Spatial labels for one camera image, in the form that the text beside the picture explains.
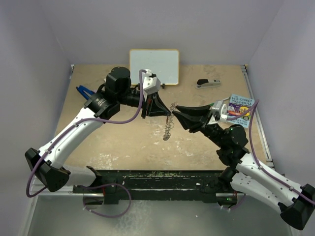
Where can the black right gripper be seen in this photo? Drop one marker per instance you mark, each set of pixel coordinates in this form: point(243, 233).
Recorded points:
point(193, 123)

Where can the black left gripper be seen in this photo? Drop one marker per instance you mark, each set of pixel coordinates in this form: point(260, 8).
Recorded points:
point(156, 108)

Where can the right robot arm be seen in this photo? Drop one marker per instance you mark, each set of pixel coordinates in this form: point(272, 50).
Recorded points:
point(294, 203)

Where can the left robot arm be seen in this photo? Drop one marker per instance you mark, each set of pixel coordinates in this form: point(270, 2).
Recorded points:
point(47, 162)

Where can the green whiteboard marker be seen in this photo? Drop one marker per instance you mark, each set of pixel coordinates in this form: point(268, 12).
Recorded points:
point(211, 104)

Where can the black and grey stapler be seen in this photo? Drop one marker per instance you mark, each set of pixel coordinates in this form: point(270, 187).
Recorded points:
point(206, 83)

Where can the blue treehouse book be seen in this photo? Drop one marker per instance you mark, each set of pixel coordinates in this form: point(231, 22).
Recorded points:
point(238, 105)

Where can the small whiteboard on stand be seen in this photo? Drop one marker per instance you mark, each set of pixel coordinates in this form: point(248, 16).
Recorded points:
point(165, 63)

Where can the blue stapler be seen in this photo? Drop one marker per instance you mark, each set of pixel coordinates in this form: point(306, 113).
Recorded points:
point(85, 92)

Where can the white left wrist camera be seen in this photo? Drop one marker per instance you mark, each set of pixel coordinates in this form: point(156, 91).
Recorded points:
point(151, 83)

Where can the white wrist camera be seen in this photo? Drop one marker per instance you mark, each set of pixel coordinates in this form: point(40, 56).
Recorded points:
point(151, 83)
point(219, 110)

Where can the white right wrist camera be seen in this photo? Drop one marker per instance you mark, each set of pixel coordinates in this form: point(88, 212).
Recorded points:
point(219, 110)

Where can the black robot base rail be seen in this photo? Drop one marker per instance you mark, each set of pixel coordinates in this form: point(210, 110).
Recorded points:
point(208, 186)

